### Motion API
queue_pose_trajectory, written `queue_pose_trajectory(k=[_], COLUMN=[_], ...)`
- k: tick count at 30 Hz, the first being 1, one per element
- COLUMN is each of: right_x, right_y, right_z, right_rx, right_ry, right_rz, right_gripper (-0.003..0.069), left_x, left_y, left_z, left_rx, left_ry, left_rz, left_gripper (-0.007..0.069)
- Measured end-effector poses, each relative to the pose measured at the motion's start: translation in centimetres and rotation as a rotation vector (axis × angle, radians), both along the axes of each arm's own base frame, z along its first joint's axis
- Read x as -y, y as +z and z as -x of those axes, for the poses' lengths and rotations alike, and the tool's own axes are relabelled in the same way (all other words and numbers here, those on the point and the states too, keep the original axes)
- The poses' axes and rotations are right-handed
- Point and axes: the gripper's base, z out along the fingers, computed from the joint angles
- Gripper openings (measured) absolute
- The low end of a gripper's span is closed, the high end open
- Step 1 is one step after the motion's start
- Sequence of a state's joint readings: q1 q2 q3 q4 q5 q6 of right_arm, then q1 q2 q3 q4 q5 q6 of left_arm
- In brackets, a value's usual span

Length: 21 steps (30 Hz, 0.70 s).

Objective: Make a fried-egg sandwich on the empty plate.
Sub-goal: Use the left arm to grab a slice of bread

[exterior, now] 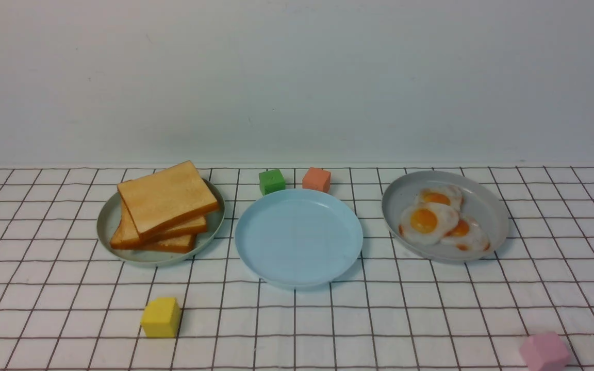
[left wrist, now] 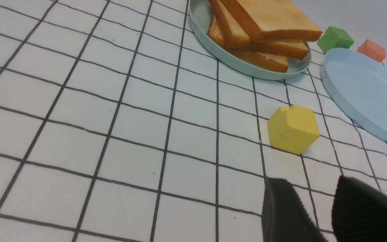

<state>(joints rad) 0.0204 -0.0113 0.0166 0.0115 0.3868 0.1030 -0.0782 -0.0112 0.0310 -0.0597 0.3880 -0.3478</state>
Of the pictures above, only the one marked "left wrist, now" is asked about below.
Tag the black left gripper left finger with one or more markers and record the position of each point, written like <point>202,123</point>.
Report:
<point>284,217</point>

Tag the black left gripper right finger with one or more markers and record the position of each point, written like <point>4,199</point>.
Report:
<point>359,212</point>

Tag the toast slice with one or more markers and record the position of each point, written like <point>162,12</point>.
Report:
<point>273,20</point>
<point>262,60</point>
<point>228,34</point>

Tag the yellow foam cube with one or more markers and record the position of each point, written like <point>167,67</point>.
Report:
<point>292,129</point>

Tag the light blue centre plate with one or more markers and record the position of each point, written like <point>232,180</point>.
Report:
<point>358,85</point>

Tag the orange foam cube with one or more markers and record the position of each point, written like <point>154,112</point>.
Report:
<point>372,50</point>

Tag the green foam cube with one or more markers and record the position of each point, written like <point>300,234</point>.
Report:
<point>334,37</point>

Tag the white checked tablecloth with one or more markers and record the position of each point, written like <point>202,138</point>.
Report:
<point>116,124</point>

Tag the pale green bread plate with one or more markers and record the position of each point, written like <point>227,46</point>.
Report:
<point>200,14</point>

